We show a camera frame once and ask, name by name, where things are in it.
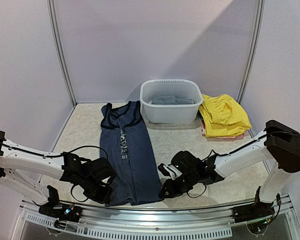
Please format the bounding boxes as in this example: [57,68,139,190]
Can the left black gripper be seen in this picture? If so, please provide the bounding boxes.
[80,176,113,205]

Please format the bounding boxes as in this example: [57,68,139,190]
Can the navy blue tank top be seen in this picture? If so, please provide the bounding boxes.
[99,101,162,207]

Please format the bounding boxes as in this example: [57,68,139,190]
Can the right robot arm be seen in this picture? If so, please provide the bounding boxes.
[158,120,300,218]

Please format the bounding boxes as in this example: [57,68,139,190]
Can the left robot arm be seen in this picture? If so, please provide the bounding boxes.
[0,130,116,217]

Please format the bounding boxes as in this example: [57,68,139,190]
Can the white plastic wash basin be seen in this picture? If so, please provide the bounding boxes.
[139,79,204,124]

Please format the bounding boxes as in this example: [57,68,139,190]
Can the folded grey denim cloth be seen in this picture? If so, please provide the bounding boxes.
[150,95,195,105]

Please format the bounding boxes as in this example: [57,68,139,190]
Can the yellow shorts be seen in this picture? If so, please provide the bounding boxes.
[199,94,252,138]

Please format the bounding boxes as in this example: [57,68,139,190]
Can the pink folded cloth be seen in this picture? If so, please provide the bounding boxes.
[200,119,246,141]

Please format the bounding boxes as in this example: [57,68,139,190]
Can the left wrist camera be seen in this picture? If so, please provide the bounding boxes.
[90,157,116,181]

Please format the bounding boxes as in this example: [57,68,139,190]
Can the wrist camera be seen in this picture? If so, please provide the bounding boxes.
[170,151,206,174]
[90,157,116,181]

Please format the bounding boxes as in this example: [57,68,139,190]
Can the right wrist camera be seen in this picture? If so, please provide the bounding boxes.
[170,151,206,174]

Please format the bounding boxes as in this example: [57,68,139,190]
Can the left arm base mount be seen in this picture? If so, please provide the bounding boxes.
[38,185,82,230]

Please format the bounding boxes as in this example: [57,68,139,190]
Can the front aluminium rail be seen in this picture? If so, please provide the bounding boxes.
[13,193,298,238]

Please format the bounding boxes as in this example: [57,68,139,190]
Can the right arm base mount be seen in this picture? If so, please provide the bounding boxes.
[231,186,282,236]

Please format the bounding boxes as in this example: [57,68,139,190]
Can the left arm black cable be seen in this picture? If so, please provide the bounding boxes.
[0,136,108,203]

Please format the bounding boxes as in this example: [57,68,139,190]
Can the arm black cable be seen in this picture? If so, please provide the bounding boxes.
[0,136,108,203]
[184,129,300,223]

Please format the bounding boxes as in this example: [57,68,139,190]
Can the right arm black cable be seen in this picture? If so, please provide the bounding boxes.
[184,129,300,223]

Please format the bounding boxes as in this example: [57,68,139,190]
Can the left aluminium corner post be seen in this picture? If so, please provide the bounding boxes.
[47,0,78,108]

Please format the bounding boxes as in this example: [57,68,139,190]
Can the aluminium corner post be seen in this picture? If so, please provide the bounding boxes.
[237,0,265,104]
[47,0,78,108]

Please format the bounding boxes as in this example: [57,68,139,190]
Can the right aluminium corner post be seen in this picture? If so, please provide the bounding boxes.
[237,0,265,104]

